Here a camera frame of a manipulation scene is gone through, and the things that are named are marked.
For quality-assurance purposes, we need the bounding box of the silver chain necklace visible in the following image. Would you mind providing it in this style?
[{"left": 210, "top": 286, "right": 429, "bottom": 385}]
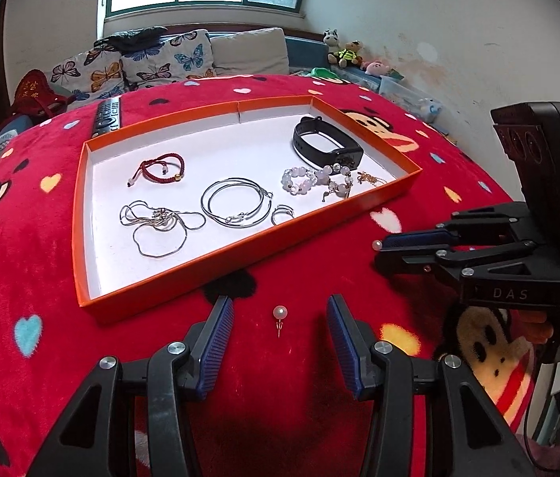
[{"left": 120, "top": 200, "right": 206, "bottom": 259}]

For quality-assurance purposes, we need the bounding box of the black smart band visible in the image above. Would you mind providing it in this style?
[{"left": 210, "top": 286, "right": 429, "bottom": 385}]
[{"left": 292, "top": 115, "right": 364, "bottom": 172}]

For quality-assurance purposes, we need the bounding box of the dark garment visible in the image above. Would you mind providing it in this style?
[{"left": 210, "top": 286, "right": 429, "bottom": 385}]
[{"left": 93, "top": 26, "right": 167, "bottom": 53}]

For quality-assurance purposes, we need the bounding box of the black remote control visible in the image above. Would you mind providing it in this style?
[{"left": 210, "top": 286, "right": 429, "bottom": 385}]
[{"left": 90, "top": 98, "right": 124, "bottom": 138}]

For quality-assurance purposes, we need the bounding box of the blue sofa bed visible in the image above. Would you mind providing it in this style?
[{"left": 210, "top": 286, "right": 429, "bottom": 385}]
[{"left": 0, "top": 30, "right": 335, "bottom": 165}]

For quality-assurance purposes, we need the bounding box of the clear plastic storage box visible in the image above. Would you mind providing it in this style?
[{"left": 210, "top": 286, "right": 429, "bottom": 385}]
[{"left": 378, "top": 76, "right": 427, "bottom": 110}]

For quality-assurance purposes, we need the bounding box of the blue white plush toy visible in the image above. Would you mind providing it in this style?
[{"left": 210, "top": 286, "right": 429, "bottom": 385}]
[{"left": 419, "top": 97, "right": 444, "bottom": 121}]

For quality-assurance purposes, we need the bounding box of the beige cushion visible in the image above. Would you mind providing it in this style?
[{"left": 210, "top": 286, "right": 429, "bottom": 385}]
[{"left": 209, "top": 27, "right": 291, "bottom": 78}]

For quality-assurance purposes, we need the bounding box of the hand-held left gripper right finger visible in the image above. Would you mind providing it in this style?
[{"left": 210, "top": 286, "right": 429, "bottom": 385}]
[{"left": 326, "top": 294, "right": 531, "bottom": 477}]

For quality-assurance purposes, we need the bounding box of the white bead charm bracelet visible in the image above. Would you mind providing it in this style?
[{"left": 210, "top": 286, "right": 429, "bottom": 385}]
[{"left": 316, "top": 163, "right": 355, "bottom": 200}]

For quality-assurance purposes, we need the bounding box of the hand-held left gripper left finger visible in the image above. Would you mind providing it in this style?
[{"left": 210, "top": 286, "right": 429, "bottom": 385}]
[{"left": 26, "top": 295, "right": 235, "bottom": 477}]

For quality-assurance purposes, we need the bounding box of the person's right hand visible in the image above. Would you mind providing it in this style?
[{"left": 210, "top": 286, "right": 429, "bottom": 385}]
[{"left": 508, "top": 308, "right": 556, "bottom": 346}]

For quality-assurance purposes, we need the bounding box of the red monkey print blanket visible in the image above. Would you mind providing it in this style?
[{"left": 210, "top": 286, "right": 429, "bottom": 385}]
[{"left": 0, "top": 74, "right": 559, "bottom": 477}]

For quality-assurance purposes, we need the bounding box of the butterfly print cushion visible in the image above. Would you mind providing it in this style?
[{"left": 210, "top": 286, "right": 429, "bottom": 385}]
[
  {"left": 120, "top": 29, "right": 216, "bottom": 91},
  {"left": 50, "top": 50, "right": 126, "bottom": 100}
]

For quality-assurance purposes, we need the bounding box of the orange white shallow tray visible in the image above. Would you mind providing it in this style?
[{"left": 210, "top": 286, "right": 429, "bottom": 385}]
[{"left": 74, "top": 94, "right": 422, "bottom": 326}]

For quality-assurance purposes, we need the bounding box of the small silver ring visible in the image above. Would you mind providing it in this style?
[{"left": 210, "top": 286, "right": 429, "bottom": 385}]
[{"left": 270, "top": 204, "right": 296, "bottom": 225}]

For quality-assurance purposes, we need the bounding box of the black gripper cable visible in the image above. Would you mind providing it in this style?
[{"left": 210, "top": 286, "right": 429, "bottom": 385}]
[{"left": 521, "top": 358, "right": 560, "bottom": 473}]

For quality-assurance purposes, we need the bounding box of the red braided bracelet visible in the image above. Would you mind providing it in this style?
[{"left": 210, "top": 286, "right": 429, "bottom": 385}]
[{"left": 127, "top": 155, "right": 186, "bottom": 187}]

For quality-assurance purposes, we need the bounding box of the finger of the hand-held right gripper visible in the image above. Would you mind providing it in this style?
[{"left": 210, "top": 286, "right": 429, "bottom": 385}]
[
  {"left": 374, "top": 241, "right": 539, "bottom": 280},
  {"left": 382, "top": 202, "right": 529, "bottom": 253}
]

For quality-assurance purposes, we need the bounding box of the large silver hoop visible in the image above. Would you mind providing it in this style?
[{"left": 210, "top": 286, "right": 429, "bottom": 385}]
[
  {"left": 200, "top": 177, "right": 262, "bottom": 228},
  {"left": 210, "top": 181, "right": 275, "bottom": 230}
]

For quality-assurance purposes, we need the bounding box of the bear plush toy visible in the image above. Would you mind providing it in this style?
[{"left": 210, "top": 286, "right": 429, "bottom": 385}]
[{"left": 329, "top": 40, "right": 364, "bottom": 68}]

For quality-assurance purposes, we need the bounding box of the red bag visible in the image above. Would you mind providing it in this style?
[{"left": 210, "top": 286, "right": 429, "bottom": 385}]
[{"left": 9, "top": 68, "right": 79, "bottom": 125}]

